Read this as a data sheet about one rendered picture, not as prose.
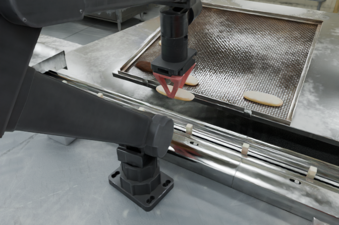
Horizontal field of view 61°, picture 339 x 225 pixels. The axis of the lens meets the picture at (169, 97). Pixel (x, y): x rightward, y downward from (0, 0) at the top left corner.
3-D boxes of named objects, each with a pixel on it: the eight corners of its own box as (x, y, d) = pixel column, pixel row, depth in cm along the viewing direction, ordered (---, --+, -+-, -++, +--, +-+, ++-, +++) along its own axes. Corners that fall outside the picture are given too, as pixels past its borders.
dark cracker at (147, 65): (133, 66, 88) (132, 63, 88) (140, 60, 91) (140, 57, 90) (159, 76, 84) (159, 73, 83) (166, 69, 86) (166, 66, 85)
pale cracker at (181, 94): (153, 92, 69) (152, 88, 69) (161, 83, 72) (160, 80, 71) (189, 103, 65) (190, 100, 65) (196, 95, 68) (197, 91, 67)
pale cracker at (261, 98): (240, 99, 74) (241, 96, 73) (244, 90, 77) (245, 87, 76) (281, 109, 70) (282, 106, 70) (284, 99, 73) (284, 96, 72)
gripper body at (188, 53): (197, 57, 66) (199, 26, 61) (176, 78, 59) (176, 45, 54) (172, 51, 68) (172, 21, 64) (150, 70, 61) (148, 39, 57)
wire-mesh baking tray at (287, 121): (118, 74, 87) (117, 70, 86) (189, 3, 117) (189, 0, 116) (289, 125, 67) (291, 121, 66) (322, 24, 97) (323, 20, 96)
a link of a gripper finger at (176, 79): (192, 91, 69) (194, 56, 64) (179, 107, 64) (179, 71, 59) (168, 83, 72) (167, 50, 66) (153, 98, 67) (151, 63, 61)
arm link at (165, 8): (154, 7, 55) (182, 11, 53) (168, -4, 60) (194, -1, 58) (156, 41, 59) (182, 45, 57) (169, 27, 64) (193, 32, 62)
